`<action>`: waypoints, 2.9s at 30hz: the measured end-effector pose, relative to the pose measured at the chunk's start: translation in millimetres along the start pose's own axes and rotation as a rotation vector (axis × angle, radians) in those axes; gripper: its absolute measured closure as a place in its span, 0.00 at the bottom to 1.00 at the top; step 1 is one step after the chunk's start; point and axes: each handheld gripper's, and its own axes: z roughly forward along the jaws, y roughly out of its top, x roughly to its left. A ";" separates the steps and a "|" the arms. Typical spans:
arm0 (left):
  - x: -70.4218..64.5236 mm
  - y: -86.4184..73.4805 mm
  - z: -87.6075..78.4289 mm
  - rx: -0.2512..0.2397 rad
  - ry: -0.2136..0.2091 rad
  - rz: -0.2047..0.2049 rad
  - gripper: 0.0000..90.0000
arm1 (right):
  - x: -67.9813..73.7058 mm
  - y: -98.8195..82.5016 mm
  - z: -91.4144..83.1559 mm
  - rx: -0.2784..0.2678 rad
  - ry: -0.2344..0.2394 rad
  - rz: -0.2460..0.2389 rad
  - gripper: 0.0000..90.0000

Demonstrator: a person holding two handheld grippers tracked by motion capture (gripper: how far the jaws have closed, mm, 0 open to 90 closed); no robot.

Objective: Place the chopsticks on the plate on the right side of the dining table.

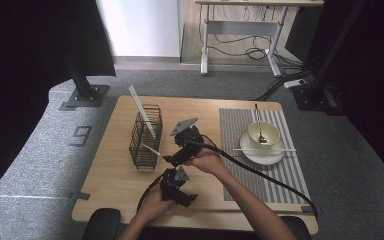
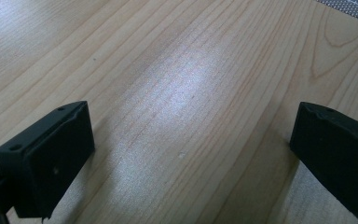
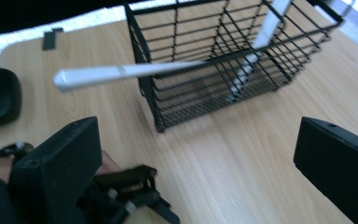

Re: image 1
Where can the black stand with base plate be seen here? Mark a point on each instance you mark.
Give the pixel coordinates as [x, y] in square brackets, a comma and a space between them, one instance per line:
[83, 90]

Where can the grey tape piece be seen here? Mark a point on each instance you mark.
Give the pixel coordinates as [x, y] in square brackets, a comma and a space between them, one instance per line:
[306, 209]
[83, 196]

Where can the white saucer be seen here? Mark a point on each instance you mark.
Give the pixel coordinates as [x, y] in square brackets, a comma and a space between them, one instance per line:
[263, 158]

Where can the cream cup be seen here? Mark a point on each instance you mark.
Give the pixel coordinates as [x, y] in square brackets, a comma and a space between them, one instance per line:
[271, 131]

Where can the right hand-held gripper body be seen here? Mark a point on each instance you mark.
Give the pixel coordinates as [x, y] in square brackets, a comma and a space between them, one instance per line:
[190, 140]

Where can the black chair armrest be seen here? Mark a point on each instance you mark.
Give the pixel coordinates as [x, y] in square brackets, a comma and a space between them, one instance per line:
[101, 225]
[300, 228]

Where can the person's left hand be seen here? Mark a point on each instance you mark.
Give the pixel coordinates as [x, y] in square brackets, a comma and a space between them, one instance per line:
[153, 206]

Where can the white-legged desk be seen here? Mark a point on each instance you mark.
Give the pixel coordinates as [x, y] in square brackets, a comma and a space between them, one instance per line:
[243, 28]

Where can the long white chopstick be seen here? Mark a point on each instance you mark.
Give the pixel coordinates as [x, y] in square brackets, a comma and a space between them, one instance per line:
[141, 106]

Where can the metal spoon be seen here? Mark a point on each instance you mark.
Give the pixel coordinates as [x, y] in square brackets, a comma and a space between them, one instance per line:
[260, 131]

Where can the black stand with dark base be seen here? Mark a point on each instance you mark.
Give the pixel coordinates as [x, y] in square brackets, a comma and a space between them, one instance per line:
[316, 96]

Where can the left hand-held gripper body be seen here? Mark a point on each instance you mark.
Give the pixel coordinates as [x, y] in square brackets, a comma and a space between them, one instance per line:
[170, 185]

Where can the white power strip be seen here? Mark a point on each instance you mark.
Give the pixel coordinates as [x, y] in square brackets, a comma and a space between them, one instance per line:
[295, 83]

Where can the person's right hand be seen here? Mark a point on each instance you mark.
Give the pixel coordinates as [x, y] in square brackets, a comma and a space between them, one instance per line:
[208, 161]

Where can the black curtain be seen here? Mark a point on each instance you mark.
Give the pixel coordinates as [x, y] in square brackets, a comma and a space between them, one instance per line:
[20, 66]
[373, 83]

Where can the grey striped placemat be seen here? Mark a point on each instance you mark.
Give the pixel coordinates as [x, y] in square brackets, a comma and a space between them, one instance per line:
[233, 133]

